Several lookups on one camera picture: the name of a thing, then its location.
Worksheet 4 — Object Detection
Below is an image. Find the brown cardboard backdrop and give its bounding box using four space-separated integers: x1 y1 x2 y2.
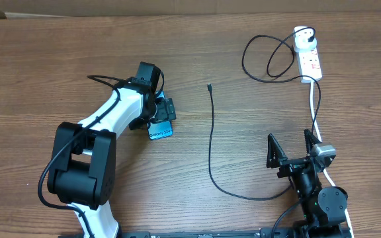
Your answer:
0 0 381 19

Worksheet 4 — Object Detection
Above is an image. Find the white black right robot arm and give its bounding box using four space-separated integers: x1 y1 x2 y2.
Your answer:
267 129 352 238

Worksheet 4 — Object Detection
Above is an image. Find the black smartphone lit screen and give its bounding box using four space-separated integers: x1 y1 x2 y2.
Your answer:
148 93 176 140

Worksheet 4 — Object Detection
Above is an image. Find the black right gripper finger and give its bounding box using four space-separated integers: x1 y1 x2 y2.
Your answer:
266 134 288 168
304 129 321 154

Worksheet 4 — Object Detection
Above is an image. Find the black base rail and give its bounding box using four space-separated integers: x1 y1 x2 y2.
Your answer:
120 227 353 238

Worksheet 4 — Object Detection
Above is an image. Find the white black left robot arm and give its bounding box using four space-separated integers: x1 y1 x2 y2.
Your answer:
38 62 176 237

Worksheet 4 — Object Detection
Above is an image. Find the white usb wall charger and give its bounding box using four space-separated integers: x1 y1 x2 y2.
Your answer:
294 29 318 53

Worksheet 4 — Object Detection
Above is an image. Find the white power strip cord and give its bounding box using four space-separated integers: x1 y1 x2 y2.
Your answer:
309 81 355 238

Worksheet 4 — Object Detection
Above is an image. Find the white power strip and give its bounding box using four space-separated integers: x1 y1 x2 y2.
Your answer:
294 26 322 84

